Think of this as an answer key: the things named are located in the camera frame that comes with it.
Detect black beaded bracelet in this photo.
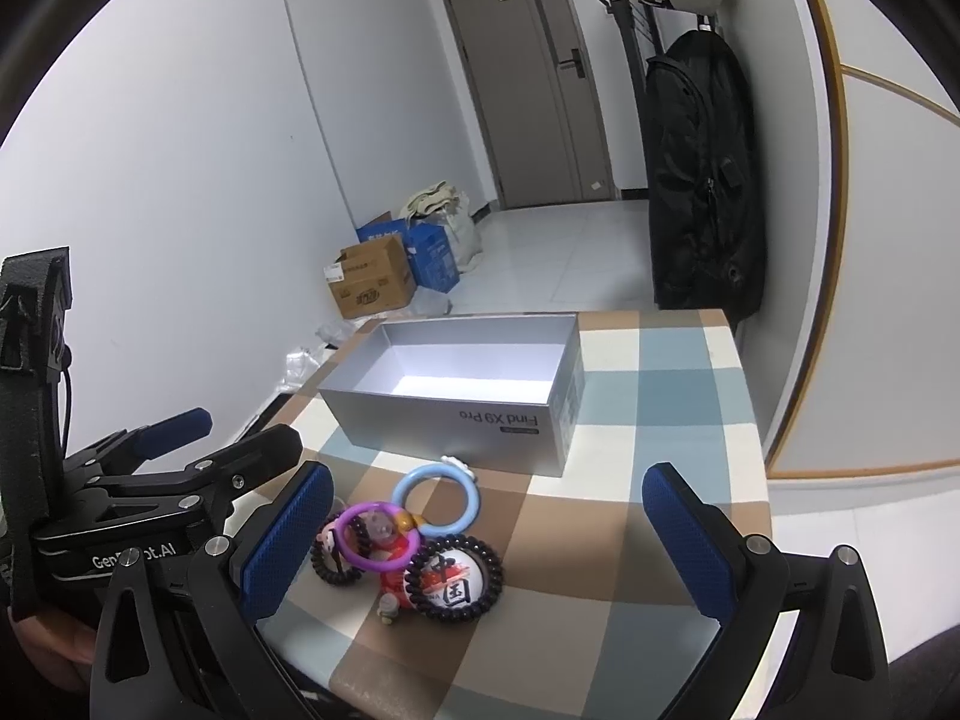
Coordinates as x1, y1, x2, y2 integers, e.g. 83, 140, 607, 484
403, 535, 506, 623
309, 515, 378, 587

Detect purple ring toy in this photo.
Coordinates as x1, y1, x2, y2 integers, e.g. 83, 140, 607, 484
332, 502, 421, 574

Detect red figurine keychain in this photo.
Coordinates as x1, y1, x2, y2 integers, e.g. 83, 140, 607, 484
366, 509, 423, 626

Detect light blue ring toy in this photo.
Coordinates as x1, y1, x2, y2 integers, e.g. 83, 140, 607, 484
391, 455, 482, 539

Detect person's left hand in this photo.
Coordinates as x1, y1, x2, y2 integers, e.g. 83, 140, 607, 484
10, 613, 96, 691

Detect white plastic bags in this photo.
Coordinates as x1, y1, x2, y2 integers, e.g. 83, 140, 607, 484
277, 288, 452, 395

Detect checkered table cloth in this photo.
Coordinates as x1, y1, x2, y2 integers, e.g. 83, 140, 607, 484
262, 310, 771, 718

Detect brown cardboard box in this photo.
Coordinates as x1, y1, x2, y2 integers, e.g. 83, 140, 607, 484
324, 234, 416, 320

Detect silver phone box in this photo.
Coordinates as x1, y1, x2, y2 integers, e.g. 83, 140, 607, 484
319, 314, 584, 478

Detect blue cardboard box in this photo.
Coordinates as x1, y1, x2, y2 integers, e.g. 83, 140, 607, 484
356, 218, 459, 293

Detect white cloth bag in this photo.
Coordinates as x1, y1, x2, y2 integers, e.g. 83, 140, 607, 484
400, 181, 482, 273

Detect black backpack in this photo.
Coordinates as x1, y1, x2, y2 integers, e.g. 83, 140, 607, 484
644, 29, 766, 327

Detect brown door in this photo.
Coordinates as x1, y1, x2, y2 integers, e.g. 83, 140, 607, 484
444, 0, 617, 210

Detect black camera module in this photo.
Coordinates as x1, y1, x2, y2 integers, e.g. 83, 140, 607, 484
2, 247, 73, 484

